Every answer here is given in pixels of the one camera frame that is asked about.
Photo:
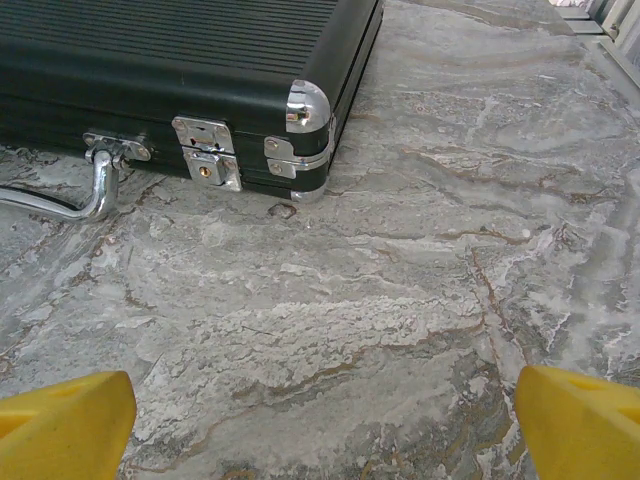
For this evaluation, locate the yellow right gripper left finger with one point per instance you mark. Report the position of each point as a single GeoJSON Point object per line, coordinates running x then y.
{"type": "Point", "coordinates": [65, 430]}

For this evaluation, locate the aluminium frame post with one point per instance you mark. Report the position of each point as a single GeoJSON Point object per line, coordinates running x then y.
{"type": "Point", "coordinates": [625, 30]}

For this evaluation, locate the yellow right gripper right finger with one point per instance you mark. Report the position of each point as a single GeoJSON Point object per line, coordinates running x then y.
{"type": "Point", "coordinates": [580, 435]}

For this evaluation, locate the black ribbed aluminium case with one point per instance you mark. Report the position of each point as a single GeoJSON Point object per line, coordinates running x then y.
{"type": "Point", "coordinates": [150, 50]}

